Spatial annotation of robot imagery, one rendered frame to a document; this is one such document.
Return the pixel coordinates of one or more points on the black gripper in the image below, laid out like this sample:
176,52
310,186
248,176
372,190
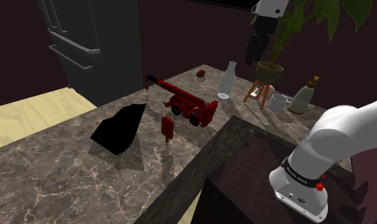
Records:
264,27

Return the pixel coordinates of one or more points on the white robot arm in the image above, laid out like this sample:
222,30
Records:
328,136

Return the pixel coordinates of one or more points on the potted plant on wooden stand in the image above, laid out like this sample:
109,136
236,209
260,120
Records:
268,72

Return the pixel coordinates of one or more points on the clear glass bottle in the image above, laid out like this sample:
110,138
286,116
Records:
227,82

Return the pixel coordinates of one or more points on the white mug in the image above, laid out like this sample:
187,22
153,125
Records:
277,102

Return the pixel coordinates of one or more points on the brown egg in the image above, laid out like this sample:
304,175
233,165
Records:
201,73

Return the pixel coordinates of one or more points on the white soap dispenser bottle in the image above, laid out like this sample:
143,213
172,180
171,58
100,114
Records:
302,97

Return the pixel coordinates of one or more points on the red toy crane truck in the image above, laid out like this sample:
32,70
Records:
188,104

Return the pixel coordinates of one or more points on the red popsicle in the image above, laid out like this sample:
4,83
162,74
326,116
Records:
167,125

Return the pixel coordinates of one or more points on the dark refrigerator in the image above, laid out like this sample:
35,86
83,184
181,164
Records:
104,46

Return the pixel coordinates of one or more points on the black angular block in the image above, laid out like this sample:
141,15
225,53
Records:
120,130

